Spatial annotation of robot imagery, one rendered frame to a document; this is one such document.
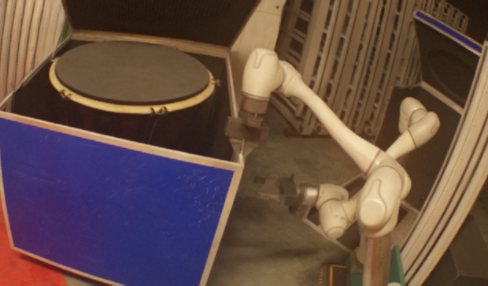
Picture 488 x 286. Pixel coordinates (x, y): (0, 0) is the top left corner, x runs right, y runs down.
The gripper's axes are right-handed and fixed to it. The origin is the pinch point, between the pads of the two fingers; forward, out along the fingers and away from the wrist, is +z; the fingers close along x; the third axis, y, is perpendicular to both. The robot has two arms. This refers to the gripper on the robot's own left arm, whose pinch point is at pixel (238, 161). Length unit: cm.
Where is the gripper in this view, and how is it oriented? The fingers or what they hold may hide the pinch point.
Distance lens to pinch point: 155.7
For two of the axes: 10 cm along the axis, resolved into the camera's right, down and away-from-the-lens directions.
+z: -2.3, 9.3, 2.9
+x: -9.7, -1.9, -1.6
